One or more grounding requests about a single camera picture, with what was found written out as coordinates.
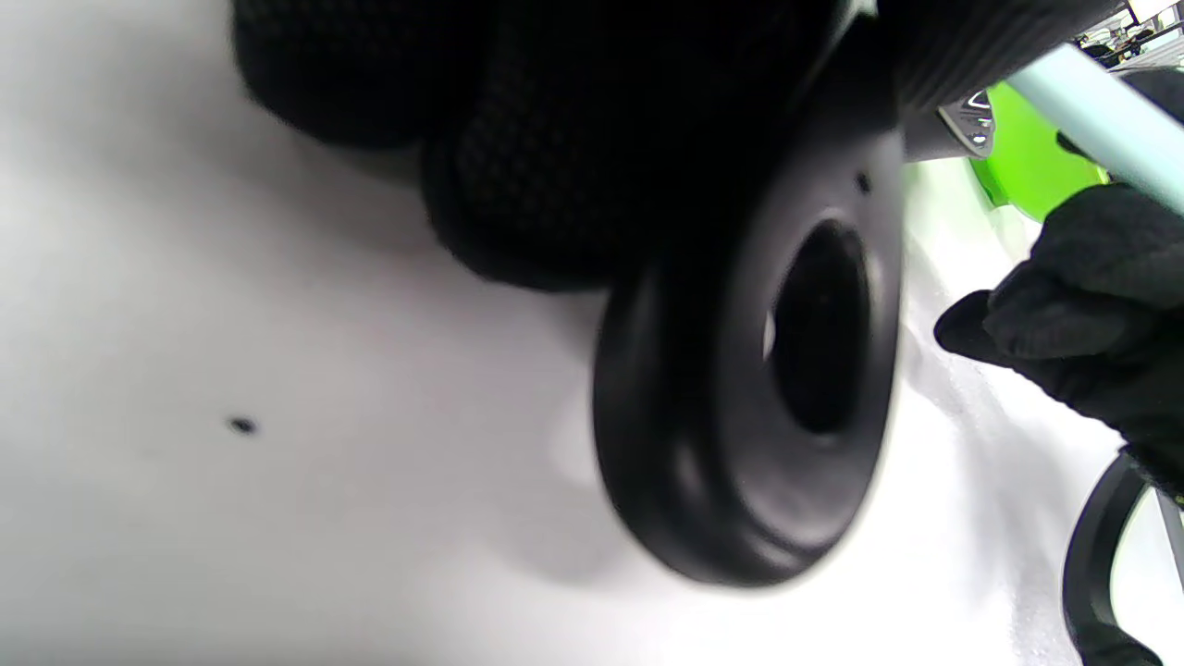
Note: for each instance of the person's right hand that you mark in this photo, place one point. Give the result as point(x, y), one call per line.
point(1110, 314)

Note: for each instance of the person's left hand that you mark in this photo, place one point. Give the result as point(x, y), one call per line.
point(555, 120)

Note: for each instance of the green plastic bowl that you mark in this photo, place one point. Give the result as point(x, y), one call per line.
point(1027, 157)

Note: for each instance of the black cast iron frying pan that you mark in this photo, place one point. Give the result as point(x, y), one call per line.
point(684, 462)

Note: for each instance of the light blue dessert spatula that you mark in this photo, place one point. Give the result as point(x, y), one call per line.
point(1101, 116)

